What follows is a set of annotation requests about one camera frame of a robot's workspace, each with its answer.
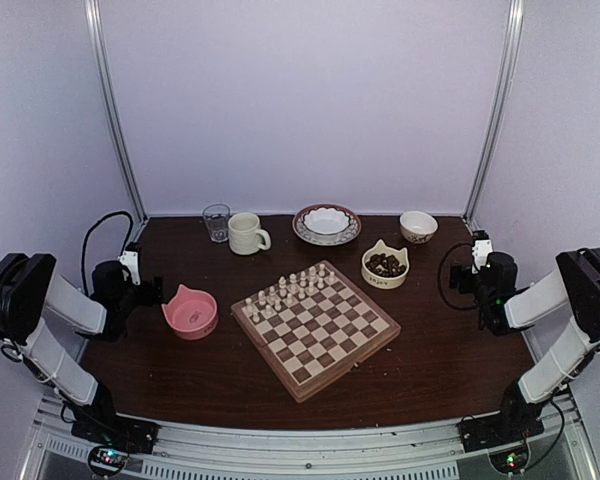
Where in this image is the wooden chess board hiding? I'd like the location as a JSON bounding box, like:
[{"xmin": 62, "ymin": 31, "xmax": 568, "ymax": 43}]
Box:
[{"xmin": 231, "ymin": 260, "xmax": 401, "ymax": 403}]

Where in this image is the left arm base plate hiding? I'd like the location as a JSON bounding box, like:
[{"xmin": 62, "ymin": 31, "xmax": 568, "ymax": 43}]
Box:
[{"xmin": 71, "ymin": 415, "xmax": 159, "ymax": 454}]

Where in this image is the cream ribbed mug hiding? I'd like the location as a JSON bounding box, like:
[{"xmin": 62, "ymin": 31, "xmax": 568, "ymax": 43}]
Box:
[{"xmin": 228, "ymin": 212, "xmax": 271, "ymax": 256}]

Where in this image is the cream cat-ear bowl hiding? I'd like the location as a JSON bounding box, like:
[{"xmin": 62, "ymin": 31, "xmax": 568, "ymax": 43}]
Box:
[{"xmin": 361, "ymin": 239, "xmax": 410, "ymax": 290}]

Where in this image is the white king chess piece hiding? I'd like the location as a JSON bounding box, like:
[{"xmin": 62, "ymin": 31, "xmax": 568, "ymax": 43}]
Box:
[{"xmin": 278, "ymin": 276, "xmax": 289, "ymax": 299}]

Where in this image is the pink cat-ear bowl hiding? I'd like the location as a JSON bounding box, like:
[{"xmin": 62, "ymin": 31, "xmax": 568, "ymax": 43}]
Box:
[{"xmin": 161, "ymin": 284, "xmax": 218, "ymax": 341}]

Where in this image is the small white floral bowl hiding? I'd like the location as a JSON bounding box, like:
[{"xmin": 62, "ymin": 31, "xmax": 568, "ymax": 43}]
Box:
[{"xmin": 399, "ymin": 211, "xmax": 438, "ymax": 244}]

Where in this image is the white queen chess piece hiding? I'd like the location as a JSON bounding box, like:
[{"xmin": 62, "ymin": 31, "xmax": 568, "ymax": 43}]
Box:
[{"xmin": 289, "ymin": 273, "xmax": 298, "ymax": 294}]

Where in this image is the aluminium frame post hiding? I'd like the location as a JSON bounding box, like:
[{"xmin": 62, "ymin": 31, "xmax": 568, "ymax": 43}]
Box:
[
  {"xmin": 84, "ymin": 0, "xmax": 148, "ymax": 222},
  {"xmin": 463, "ymin": 0, "xmax": 525, "ymax": 230}
]

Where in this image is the dark chess pieces pile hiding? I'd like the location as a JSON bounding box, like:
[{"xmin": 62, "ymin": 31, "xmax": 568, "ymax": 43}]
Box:
[{"xmin": 365, "ymin": 253, "xmax": 407, "ymax": 278}]

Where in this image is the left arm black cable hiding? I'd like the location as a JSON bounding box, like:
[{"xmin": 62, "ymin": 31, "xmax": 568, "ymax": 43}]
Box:
[{"xmin": 81, "ymin": 210, "xmax": 134, "ymax": 296}]

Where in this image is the left aluminium frame post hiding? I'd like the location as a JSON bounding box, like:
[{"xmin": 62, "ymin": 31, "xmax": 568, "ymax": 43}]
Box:
[{"xmin": 84, "ymin": 0, "xmax": 148, "ymax": 222}]

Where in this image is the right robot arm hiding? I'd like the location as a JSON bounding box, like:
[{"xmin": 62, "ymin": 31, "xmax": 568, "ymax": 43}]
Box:
[{"xmin": 449, "ymin": 240, "xmax": 600, "ymax": 442}]

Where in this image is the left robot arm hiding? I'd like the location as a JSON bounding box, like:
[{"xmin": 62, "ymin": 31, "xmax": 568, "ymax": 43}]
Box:
[{"xmin": 0, "ymin": 253, "xmax": 163, "ymax": 444}]

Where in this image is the patterned ceramic plate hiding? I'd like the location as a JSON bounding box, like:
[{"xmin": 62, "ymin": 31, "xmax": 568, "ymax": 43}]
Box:
[{"xmin": 292, "ymin": 204, "xmax": 362, "ymax": 247}]

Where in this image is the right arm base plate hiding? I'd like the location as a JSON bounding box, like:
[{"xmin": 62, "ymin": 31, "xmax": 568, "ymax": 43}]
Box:
[{"xmin": 457, "ymin": 413, "xmax": 544, "ymax": 453}]

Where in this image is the aluminium front rail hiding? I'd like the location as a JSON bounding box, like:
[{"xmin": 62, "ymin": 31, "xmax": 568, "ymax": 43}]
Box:
[{"xmin": 16, "ymin": 395, "xmax": 600, "ymax": 479}]

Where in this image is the white knight chess piece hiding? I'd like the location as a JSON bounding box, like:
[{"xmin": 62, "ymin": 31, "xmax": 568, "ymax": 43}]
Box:
[{"xmin": 258, "ymin": 290, "xmax": 267, "ymax": 306}]

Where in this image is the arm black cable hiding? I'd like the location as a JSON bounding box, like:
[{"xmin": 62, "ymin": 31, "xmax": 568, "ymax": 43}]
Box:
[
  {"xmin": 438, "ymin": 241, "xmax": 496, "ymax": 331},
  {"xmin": 81, "ymin": 210, "xmax": 134, "ymax": 296}
]

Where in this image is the right aluminium frame post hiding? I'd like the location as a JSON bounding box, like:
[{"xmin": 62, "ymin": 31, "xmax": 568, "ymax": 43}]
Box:
[{"xmin": 463, "ymin": 0, "xmax": 525, "ymax": 230}]

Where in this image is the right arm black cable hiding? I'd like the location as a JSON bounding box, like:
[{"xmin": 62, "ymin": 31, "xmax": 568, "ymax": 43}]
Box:
[{"xmin": 438, "ymin": 241, "xmax": 496, "ymax": 331}]

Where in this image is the clear drinking glass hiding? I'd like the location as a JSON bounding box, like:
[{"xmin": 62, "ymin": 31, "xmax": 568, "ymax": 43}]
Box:
[{"xmin": 202, "ymin": 203, "xmax": 231, "ymax": 243}]

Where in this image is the white scalloped bowl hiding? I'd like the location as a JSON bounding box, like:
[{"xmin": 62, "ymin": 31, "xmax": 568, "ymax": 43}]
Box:
[{"xmin": 302, "ymin": 207, "xmax": 350, "ymax": 235}]

